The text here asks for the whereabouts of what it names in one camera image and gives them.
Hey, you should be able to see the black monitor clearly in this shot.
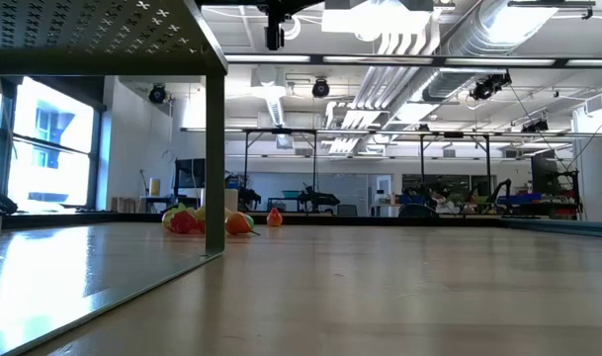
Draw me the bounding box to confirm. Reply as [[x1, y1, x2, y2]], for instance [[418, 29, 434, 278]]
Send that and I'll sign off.
[[174, 157, 207, 190]]

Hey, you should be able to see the person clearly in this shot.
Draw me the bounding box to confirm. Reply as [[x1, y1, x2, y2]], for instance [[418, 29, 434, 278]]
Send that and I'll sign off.
[[426, 183, 460, 214]]

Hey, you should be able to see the large window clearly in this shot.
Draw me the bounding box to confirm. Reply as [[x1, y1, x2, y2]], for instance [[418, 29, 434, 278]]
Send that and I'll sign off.
[[0, 73, 106, 213]]

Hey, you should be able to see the black round ceiling spotlight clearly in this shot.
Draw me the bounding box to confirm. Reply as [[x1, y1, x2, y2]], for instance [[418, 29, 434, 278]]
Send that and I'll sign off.
[[310, 77, 331, 99], [147, 82, 168, 105]]

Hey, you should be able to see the white cabinet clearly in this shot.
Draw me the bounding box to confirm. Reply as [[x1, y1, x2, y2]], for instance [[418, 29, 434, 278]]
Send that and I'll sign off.
[[571, 106, 602, 223]]

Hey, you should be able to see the blue storage bin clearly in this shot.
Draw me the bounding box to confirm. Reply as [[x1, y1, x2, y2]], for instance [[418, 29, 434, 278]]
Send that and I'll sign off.
[[496, 193, 544, 206]]

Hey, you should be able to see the white cable coil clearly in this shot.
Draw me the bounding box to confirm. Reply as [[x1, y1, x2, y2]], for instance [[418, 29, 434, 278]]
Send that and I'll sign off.
[[283, 14, 302, 42]]

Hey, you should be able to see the silver ventilation duct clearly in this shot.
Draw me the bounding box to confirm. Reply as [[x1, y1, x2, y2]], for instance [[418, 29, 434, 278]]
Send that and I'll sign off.
[[421, 0, 561, 103]]

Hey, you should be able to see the bright ceiling light panel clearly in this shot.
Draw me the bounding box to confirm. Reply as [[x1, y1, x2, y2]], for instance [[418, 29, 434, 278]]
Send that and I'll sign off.
[[321, 7, 433, 44]]

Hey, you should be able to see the green perforated metal stand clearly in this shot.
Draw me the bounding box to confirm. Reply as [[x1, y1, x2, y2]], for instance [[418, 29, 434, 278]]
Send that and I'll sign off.
[[0, 0, 228, 356]]

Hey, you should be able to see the black background machine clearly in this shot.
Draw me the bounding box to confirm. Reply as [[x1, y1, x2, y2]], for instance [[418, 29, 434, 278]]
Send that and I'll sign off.
[[530, 155, 584, 220]]

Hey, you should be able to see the black metal gantry frame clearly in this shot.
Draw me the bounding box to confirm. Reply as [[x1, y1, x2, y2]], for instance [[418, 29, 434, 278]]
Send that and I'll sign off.
[[242, 127, 319, 205], [418, 130, 493, 202]]

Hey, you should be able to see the black aluminium table frame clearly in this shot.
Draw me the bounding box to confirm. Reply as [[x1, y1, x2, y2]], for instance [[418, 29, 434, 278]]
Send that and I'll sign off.
[[0, 211, 602, 239]]

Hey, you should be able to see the black chair back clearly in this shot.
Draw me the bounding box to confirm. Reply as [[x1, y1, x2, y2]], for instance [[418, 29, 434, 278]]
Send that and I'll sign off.
[[397, 202, 440, 219]]

